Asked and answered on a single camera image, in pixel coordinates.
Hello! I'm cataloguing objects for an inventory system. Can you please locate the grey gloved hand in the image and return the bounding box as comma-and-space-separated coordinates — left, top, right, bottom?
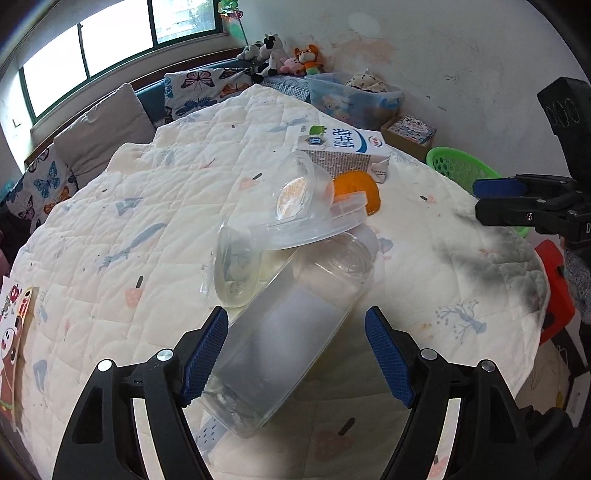
564, 248, 591, 325

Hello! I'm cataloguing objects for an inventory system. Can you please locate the green plastic basket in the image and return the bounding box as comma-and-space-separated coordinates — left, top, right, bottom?
424, 146, 532, 239

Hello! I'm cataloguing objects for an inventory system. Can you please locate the red plastic stool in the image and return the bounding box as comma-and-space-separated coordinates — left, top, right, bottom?
535, 240, 575, 345

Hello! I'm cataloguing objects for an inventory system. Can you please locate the cardboard box with cards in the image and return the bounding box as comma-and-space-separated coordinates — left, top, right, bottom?
381, 115, 437, 162

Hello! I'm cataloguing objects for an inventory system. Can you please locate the cartoon picture book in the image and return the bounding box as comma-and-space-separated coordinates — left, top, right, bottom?
1, 276, 35, 427

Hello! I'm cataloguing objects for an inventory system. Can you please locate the orange peel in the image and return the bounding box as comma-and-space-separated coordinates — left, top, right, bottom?
332, 170, 382, 216

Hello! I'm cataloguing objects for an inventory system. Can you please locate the white blue milk carton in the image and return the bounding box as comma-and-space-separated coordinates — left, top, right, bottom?
295, 124, 393, 184

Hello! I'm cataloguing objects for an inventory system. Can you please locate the clear plastic container lid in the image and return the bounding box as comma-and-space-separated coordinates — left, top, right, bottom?
249, 192, 367, 250

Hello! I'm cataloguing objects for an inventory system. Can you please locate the white quilted blanket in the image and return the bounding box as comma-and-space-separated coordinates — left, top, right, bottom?
12, 86, 549, 479

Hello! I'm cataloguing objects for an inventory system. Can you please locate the clear plastic cup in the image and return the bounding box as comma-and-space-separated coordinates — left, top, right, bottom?
199, 218, 263, 309

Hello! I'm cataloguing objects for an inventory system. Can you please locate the clear plastic storage bin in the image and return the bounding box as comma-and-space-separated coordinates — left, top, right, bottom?
305, 70, 405, 130

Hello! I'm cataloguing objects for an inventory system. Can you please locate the clear plastic bowl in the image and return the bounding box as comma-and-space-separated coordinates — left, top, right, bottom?
270, 151, 335, 222

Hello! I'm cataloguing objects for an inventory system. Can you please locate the orange fox plush toy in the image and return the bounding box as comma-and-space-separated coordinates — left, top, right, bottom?
294, 44, 324, 75

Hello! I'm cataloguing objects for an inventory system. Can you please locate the pink plush toy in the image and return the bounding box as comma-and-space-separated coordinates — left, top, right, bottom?
279, 57, 305, 77

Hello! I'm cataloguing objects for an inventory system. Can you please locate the left butterfly pillow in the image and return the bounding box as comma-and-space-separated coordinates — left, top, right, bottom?
5, 144, 78, 233

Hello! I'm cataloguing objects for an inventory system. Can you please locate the butterfly pillow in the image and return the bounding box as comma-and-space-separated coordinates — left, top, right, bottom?
5, 144, 78, 233
164, 67, 252, 123

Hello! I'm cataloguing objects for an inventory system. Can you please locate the cow plush toy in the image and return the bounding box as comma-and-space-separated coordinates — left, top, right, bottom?
236, 33, 288, 84

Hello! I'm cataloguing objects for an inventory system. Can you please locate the grey cushion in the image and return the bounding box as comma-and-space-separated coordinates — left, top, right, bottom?
53, 83, 155, 188

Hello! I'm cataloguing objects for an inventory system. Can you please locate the colourful pinwheel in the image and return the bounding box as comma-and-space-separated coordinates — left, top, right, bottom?
218, 0, 249, 45

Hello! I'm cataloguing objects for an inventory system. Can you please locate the right butterfly pillow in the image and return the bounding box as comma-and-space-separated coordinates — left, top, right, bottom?
164, 67, 252, 123

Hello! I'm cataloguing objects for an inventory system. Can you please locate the green framed window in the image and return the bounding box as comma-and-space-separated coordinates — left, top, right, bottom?
17, 0, 221, 124

